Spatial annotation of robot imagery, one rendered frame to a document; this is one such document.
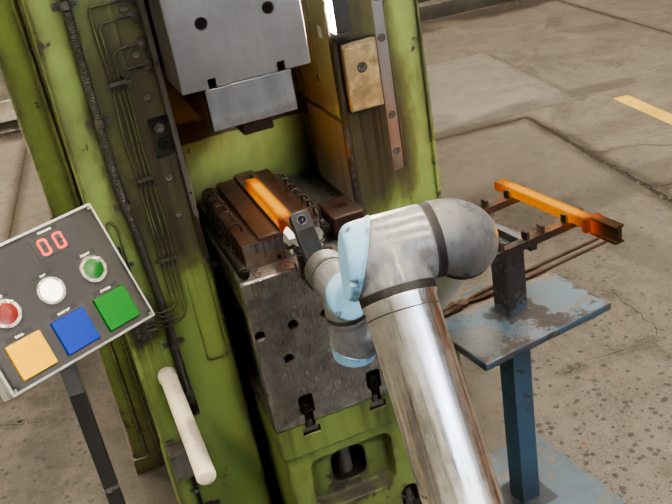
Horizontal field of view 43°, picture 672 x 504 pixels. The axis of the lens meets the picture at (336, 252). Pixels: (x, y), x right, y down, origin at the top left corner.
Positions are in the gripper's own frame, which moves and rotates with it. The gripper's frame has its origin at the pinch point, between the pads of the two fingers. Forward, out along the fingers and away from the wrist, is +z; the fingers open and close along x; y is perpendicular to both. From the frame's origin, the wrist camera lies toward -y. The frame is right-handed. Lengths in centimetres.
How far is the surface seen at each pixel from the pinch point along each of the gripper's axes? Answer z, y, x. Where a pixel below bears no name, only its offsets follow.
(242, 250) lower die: 3.0, 4.0, -12.4
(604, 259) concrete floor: 88, 102, 154
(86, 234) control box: -3.9, -14.0, -45.3
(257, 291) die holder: -3.2, 12.4, -12.2
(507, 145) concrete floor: 230, 104, 194
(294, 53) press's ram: 3.6, -38.5, 8.9
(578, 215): -25, 7, 62
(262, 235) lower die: 3.6, 2.0, -6.8
